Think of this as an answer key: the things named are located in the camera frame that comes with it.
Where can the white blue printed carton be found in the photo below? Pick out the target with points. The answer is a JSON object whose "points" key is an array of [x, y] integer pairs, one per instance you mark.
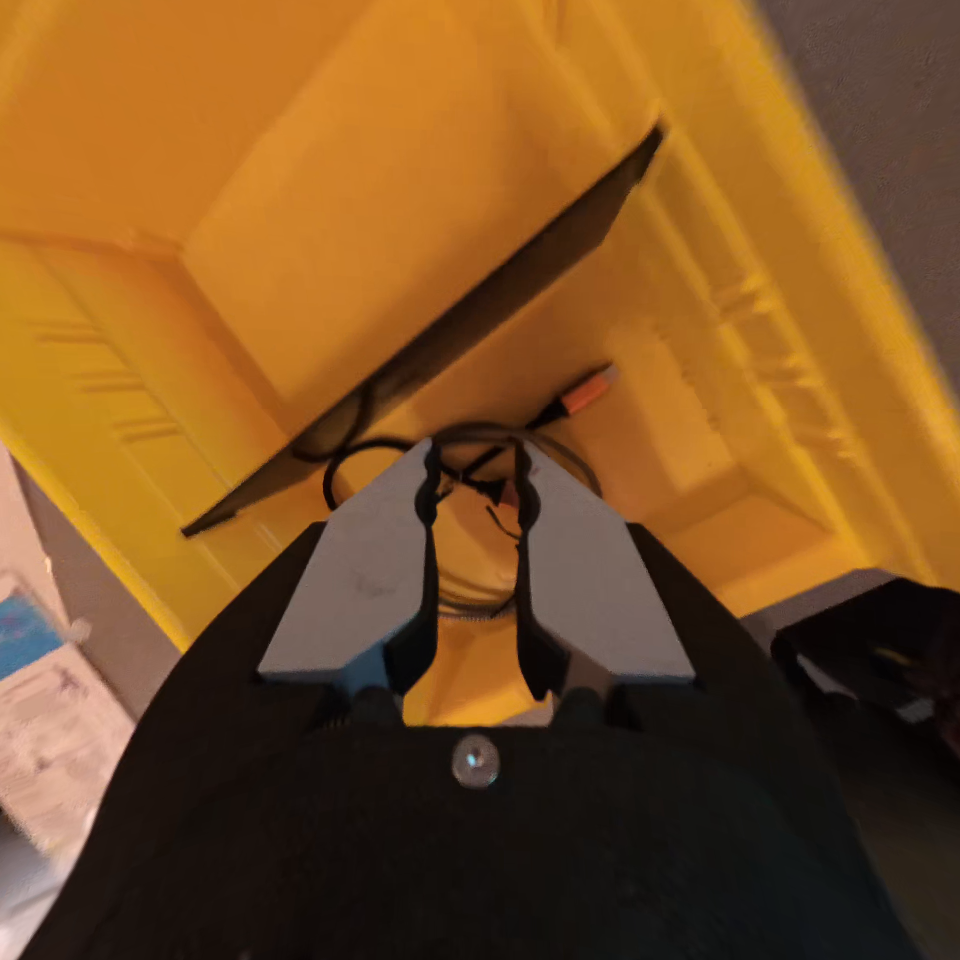
{"points": [[45, 735]]}

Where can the yellow plastic bin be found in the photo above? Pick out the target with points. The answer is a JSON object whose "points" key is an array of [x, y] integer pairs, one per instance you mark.
{"points": [[300, 187]]}

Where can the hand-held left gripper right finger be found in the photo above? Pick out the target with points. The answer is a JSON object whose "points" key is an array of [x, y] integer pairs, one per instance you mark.
{"points": [[600, 592]]}

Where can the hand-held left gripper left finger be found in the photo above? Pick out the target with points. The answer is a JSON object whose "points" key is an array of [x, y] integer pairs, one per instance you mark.
{"points": [[360, 585]]}

